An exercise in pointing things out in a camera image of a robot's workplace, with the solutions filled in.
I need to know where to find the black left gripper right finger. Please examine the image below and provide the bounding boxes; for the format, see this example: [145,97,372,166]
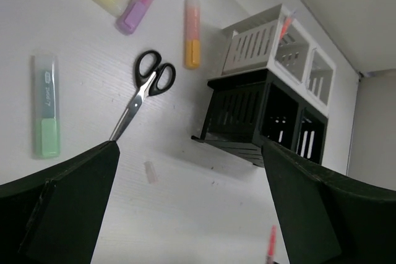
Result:
[262,140,395,263]

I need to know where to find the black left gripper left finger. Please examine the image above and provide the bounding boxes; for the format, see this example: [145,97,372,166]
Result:
[1,141,120,263]

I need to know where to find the red pen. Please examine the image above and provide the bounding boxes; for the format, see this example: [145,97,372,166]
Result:
[265,225,277,264]
[280,17,293,40]

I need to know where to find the clear pink pen cap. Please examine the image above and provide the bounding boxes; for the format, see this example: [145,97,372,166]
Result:
[144,161,158,184]

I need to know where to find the black slotted organizer box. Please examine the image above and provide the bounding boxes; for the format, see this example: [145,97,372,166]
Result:
[191,69,328,167]

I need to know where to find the green highlighter marker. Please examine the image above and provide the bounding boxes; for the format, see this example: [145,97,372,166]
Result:
[32,54,61,159]

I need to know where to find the white slotted organizer box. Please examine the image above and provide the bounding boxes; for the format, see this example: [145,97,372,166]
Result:
[214,4,336,116]

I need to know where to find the purple highlighter marker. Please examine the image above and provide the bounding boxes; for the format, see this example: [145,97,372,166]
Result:
[116,0,153,35]

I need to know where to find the orange highlighter marker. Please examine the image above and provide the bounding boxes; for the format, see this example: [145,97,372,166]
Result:
[184,0,200,69]

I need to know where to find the black handled scissors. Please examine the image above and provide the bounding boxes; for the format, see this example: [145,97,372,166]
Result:
[110,49,176,142]

